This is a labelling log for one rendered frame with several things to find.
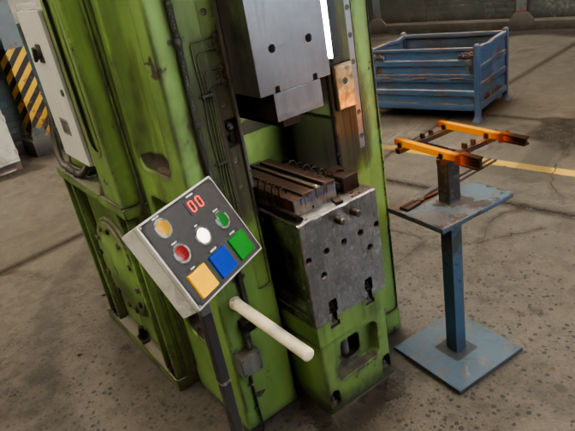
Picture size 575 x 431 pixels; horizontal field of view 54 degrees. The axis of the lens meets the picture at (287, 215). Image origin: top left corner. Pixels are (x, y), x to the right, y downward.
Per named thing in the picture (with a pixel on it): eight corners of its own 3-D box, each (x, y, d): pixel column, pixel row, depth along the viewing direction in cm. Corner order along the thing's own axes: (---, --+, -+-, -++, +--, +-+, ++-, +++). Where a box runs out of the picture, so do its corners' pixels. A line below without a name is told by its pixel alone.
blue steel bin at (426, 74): (510, 98, 579) (511, 26, 548) (480, 123, 527) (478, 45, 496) (406, 95, 653) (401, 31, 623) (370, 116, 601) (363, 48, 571)
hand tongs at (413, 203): (489, 159, 256) (489, 156, 255) (497, 161, 252) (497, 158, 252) (400, 209, 226) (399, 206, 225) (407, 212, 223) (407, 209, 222)
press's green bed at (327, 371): (394, 373, 253) (385, 286, 233) (332, 419, 234) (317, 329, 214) (316, 323, 295) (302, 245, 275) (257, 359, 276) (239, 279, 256)
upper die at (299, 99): (323, 105, 196) (320, 78, 192) (278, 122, 186) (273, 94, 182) (256, 94, 227) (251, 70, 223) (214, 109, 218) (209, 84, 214)
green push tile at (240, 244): (256, 247, 173) (241, 228, 172) (243, 260, 167) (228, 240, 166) (252, 249, 174) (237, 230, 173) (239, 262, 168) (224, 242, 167)
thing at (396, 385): (435, 387, 241) (435, 385, 240) (334, 469, 212) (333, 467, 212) (369, 347, 271) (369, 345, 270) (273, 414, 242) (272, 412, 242)
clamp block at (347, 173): (360, 185, 217) (358, 170, 214) (344, 194, 213) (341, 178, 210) (339, 180, 226) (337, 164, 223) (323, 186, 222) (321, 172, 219)
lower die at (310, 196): (336, 197, 211) (334, 176, 207) (295, 218, 201) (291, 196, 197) (272, 174, 243) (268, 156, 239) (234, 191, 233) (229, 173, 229)
